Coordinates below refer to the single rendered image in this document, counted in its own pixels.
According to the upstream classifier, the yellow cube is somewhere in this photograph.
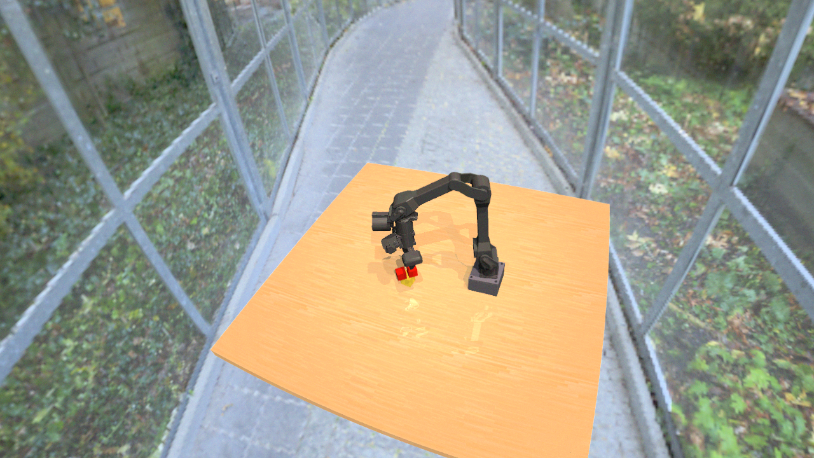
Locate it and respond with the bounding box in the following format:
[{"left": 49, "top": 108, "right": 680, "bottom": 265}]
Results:
[{"left": 401, "top": 270, "right": 415, "bottom": 287}]

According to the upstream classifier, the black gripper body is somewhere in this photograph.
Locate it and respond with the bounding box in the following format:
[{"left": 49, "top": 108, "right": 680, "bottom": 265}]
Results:
[{"left": 396, "top": 229, "right": 423, "bottom": 267}]

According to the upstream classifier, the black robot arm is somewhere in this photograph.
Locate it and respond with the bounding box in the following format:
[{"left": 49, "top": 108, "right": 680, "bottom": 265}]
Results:
[{"left": 371, "top": 172, "right": 499, "bottom": 279}]

